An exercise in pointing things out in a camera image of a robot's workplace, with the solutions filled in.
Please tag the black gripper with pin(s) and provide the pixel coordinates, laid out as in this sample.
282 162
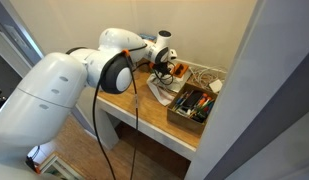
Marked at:
160 68

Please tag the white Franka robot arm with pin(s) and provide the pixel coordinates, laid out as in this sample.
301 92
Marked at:
44 100

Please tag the orange flat case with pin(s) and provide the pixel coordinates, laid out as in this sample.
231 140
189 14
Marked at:
180 71

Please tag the black glasses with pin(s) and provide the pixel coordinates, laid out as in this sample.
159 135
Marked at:
181 68

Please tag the white flat book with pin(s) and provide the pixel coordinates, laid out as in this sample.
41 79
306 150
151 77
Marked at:
180 85

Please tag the colourful book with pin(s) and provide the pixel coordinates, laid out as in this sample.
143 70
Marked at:
149 36

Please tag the blue pen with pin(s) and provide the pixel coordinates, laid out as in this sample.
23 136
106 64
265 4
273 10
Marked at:
182 98

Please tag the orange marker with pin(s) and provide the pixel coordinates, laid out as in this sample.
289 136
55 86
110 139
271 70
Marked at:
204 97

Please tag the white power adapter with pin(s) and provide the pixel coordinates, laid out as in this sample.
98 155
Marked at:
215 86

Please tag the large open cardboard box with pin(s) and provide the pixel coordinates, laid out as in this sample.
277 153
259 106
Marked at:
184 121

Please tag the dark green round roll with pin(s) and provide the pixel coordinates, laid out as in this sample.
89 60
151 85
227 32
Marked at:
200 116

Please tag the wood framed white panel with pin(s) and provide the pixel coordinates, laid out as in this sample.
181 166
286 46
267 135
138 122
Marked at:
59 166

